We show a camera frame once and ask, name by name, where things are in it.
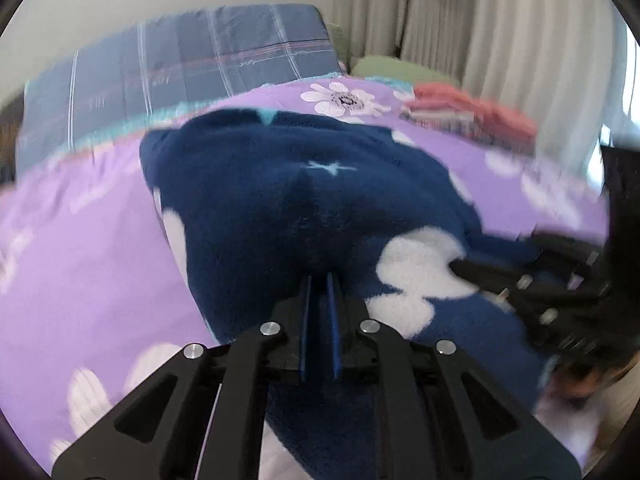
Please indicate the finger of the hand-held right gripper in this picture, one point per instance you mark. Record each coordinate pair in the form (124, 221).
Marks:
(480, 272)
(560, 246)

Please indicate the blue plaid bedding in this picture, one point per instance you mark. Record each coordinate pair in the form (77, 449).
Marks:
(200, 55)

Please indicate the green pillow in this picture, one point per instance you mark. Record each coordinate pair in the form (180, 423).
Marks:
(385, 67)

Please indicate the cream curtain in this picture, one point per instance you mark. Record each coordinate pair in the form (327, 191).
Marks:
(525, 35)

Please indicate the pink folded garment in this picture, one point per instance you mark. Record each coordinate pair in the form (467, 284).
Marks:
(500, 120)

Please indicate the black floor lamp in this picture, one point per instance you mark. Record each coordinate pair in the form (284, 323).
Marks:
(406, 10)

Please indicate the grey patterned folded garment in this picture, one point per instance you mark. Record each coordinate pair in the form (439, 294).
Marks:
(440, 117)

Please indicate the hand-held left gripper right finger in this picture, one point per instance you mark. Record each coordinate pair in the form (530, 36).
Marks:
(334, 320)

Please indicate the person's right forearm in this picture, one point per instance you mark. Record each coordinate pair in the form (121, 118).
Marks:
(570, 425)

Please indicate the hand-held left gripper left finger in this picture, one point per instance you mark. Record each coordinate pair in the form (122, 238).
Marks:
(306, 320)

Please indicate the purple floral blanket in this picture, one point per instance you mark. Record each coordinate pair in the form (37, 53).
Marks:
(75, 260)

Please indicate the blue star fleece onesie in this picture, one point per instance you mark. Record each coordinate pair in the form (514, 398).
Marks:
(260, 210)

